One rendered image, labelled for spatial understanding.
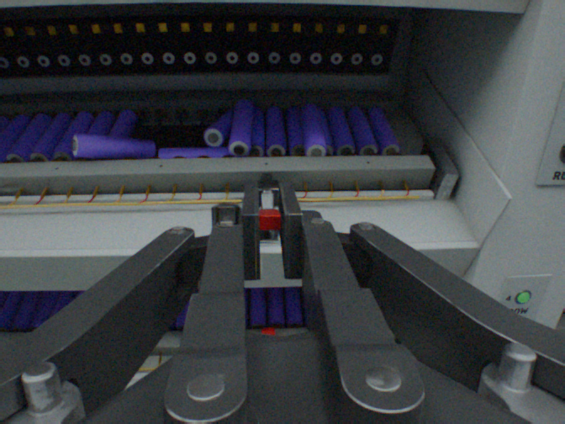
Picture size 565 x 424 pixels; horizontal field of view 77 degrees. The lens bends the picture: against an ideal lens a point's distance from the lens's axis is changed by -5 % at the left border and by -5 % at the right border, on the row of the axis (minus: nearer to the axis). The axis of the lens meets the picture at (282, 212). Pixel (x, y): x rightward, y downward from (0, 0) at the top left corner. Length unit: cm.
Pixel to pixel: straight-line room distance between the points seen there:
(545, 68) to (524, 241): 13
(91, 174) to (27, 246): 7
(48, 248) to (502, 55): 34
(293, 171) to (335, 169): 3
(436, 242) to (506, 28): 15
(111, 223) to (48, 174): 6
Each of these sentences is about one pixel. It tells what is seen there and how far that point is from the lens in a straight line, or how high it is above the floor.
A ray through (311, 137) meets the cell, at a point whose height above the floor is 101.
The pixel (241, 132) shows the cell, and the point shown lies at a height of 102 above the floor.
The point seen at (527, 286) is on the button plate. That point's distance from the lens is 36.
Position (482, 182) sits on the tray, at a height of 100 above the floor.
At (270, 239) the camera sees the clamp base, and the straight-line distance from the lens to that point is 27.
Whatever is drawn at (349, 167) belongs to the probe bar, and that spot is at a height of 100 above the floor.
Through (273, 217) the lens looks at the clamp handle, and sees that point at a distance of 20.
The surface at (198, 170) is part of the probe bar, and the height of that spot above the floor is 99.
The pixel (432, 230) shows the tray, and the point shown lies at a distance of 31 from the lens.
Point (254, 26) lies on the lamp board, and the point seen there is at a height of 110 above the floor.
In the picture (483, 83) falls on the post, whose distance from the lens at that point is 32.
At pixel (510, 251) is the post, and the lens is 33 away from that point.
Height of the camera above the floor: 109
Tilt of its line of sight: 25 degrees down
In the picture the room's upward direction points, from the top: 1 degrees clockwise
